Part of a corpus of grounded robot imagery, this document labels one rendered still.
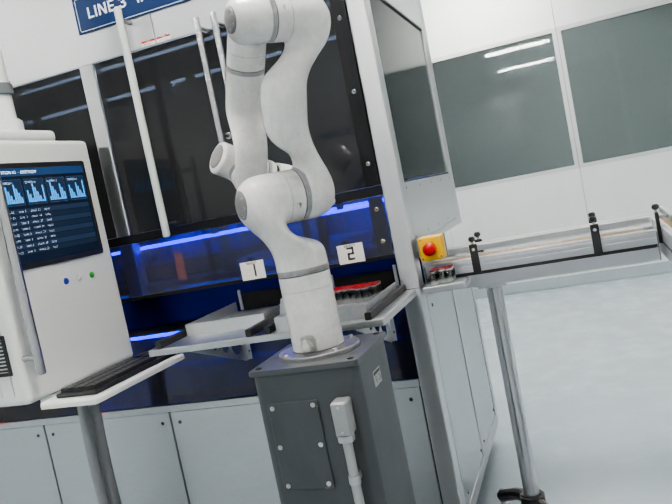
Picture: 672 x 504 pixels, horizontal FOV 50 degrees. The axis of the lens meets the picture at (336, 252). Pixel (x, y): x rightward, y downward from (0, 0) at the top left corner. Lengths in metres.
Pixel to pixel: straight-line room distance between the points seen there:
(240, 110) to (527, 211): 5.19
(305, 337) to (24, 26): 1.65
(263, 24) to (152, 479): 1.79
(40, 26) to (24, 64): 0.15
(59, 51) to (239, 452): 1.50
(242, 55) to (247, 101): 0.11
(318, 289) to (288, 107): 0.40
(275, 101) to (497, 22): 5.38
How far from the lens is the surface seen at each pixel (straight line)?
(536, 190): 6.74
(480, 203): 6.79
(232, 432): 2.56
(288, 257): 1.61
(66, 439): 2.95
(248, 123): 1.76
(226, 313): 2.44
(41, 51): 2.78
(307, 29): 1.57
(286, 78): 1.56
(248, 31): 1.52
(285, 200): 1.59
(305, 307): 1.62
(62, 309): 2.34
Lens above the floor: 1.21
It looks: 4 degrees down
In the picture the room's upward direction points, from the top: 11 degrees counter-clockwise
